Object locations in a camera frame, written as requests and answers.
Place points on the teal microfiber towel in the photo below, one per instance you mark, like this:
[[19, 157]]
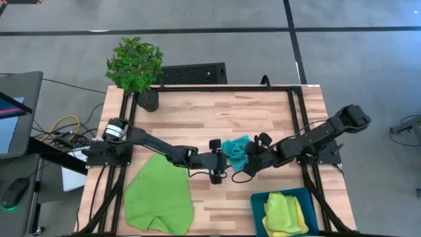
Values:
[[235, 153]]

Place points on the black metal beam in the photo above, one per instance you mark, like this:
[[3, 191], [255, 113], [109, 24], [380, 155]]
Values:
[[59, 158]]

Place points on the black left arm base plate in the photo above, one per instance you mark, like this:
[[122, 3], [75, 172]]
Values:
[[98, 158]]

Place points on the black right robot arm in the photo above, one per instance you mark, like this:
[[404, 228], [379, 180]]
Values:
[[312, 140]]

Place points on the grey stand base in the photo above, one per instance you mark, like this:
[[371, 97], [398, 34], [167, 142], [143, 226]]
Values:
[[408, 126]]

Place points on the white paper sheet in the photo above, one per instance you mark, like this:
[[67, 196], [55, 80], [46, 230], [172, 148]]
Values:
[[74, 181]]

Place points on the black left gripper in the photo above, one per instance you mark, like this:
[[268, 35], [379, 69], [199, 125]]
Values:
[[213, 163]]

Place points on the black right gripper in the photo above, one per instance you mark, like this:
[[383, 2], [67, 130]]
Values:
[[260, 158]]

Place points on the grey side desk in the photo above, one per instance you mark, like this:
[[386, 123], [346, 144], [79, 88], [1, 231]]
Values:
[[19, 82]]

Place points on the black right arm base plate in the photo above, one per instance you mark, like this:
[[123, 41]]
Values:
[[329, 158]]

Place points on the desk caster wheel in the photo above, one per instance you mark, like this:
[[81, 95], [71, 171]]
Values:
[[39, 231]]

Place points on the black aluminium table frame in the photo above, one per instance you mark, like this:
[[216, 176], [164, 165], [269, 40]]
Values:
[[213, 88]]

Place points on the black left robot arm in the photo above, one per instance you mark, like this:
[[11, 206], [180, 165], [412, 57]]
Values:
[[154, 143]]

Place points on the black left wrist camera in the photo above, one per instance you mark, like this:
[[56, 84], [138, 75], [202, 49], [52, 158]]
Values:
[[216, 179]]

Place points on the blue plastic tray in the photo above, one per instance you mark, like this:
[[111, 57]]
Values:
[[256, 204]]

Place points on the green potted plant black pot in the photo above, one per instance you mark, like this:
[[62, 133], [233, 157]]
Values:
[[135, 66]]

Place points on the yellow microfiber towel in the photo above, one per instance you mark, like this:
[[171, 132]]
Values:
[[304, 217]]

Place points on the lime green microfiber towel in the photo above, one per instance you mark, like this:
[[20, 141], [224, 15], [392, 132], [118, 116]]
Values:
[[283, 214]]

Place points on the black computer mouse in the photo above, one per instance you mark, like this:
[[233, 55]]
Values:
[[14, 192]]

